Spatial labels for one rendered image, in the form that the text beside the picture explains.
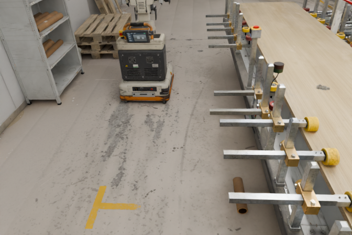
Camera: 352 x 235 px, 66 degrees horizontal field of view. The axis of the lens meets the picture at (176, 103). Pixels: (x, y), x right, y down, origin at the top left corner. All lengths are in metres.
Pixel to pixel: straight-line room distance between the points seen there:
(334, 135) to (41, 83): 3.16
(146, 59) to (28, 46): 1.34
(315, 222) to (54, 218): 1.84
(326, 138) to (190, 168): 1.32
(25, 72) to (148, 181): 2.08
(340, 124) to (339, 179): 0.44
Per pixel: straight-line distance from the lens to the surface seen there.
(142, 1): 3.40
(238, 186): 2.38
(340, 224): 1.03
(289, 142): 1.40
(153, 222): 2.26
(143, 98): 3.41
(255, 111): 1.82
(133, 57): 3.26
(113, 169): 2.68
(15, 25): 3.54
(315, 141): 1.62
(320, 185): 1.66
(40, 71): 3.67
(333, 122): 1.80
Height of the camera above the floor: 1.88
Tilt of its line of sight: 33 degrees down
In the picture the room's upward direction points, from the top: 3 degrees counter-clockwise
